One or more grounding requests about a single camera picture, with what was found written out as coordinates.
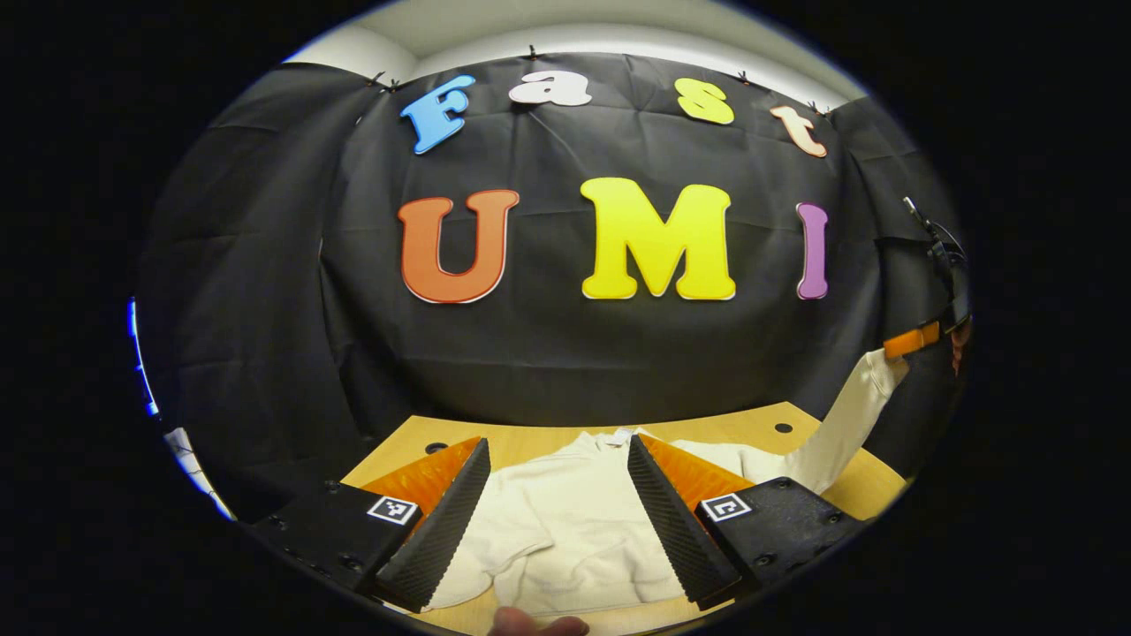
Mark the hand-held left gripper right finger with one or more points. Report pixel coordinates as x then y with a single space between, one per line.
671 530

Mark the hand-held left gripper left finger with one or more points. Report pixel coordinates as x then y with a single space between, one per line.
455 530

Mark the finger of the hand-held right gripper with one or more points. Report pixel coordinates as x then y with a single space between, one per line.
910 340

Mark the cream white sweatshirt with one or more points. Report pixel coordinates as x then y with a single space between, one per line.
565 530

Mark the black backdrop cloth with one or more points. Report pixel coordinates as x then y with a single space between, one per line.
548 353

